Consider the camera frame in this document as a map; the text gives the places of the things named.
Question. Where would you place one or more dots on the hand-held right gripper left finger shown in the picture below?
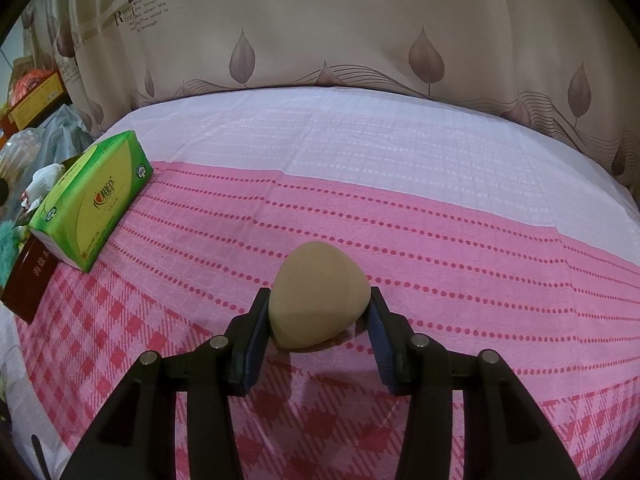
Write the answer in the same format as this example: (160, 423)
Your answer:
(252, 347)

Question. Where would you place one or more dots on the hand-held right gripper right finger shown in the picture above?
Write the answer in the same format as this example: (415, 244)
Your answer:
(386, 352)

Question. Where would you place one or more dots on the beige makeup sponge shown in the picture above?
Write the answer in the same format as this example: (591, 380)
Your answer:
(315, 295)

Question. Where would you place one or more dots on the gold metal tin box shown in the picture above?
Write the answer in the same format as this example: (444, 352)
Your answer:
(27, 285)

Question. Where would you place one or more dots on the teal fluffy cloth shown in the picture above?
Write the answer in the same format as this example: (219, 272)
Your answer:
(12, 250)

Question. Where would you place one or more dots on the white printed ankle sock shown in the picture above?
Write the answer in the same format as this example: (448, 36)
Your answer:
(47, 175)

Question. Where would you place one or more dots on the pink checked bed sheet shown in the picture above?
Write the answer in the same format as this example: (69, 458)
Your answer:
(400, 185)

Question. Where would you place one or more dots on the green tissue pack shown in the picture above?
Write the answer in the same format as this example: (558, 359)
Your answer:
(85, 200)

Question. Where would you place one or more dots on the pale blue plastic bag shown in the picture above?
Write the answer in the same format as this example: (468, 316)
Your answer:
(65, 125)

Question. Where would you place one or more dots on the clear plastic bag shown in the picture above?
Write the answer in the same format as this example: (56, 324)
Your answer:
(22, 152)

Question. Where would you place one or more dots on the red box with yellow label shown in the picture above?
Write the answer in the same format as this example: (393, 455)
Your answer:
(37, 102)

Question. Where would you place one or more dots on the beige leaf print curtain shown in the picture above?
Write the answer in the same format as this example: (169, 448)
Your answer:
(325, 25)

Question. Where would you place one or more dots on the orange plastic bag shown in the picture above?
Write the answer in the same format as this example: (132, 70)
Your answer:
(27, 85)

